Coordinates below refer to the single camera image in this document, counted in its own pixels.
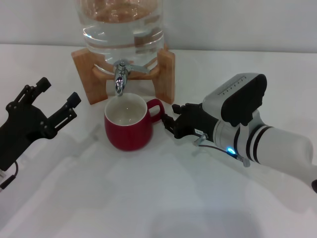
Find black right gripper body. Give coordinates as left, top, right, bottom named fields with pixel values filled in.
left=174, top=109, right=218, bottom=143

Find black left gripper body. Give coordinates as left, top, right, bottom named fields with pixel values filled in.
left=0, top=102, right=54, bottom=172

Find red ceramic cup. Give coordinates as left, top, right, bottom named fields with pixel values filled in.
left=104, top=93, right=165, bottom=152

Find chrome faucet tap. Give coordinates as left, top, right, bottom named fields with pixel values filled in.
left=113, top=60, right=151, bottom=97

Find wooden dispenser stand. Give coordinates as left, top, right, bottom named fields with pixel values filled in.
left=71, top=43, right=176, bottom=105

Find clear glass water dispenser jar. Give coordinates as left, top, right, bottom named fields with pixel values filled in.
left=78, top=0, right=165, bottom=75

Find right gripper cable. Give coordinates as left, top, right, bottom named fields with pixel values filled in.
left=194, top=132, right=250, bottom=167

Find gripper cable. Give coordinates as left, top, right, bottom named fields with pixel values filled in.
left=0, top=161, right=19, bottom=191
left=194, top=132, right=250, bottom=167

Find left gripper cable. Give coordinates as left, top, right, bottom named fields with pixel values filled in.
left=0, top=161, right=19, bottom=191

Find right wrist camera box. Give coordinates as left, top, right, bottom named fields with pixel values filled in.
left=202, top=72, right=267, bottom=127

